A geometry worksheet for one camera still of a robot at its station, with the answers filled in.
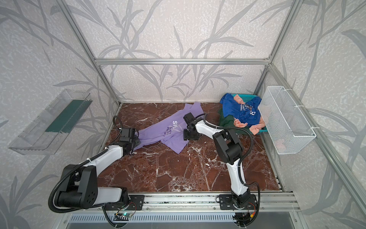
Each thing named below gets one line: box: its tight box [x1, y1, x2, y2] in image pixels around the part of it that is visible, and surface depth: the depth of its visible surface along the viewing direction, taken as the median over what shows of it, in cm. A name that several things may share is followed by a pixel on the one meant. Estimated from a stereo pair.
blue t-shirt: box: [219, 93, 262, 128], surface depth 104 cm
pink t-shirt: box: [233, 94, 265, 136], surface depth 96 cm
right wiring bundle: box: [232, 210, 259, 228], surface depth 71 cm
